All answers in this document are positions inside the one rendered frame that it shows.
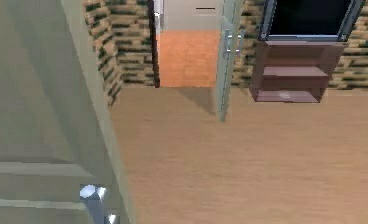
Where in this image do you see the pale green open door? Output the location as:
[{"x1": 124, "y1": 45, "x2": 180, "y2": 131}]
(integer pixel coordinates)
[{"x1": 215, "y1": 0, "x2": 246, "y2": 123}]

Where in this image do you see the white cupboard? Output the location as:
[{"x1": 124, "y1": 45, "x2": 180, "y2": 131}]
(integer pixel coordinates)
[{"x1": 162, "y1": 0, "x2": 224, "y2": 32}]

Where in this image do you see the brown shelf unit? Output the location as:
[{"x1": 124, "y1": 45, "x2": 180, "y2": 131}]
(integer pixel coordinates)
[{"x1": 249, "y1": 39, "x2": 345, "y2": 104}]

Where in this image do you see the pale green room door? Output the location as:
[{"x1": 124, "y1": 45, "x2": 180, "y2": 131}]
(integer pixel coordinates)
[{"x1": 0, "y1": 0, "x2": 137, "y2": 224}]

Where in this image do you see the black television set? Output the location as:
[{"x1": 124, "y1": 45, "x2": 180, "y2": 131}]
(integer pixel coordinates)
[{"x1": 257, "y1": 0, "x2": 367, "y2": 42}]

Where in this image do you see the silver door handle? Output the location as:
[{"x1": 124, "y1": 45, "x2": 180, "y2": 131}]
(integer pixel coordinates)
[{"x1": 79, "y1": 183, "x2": 120, "y2": 224}]

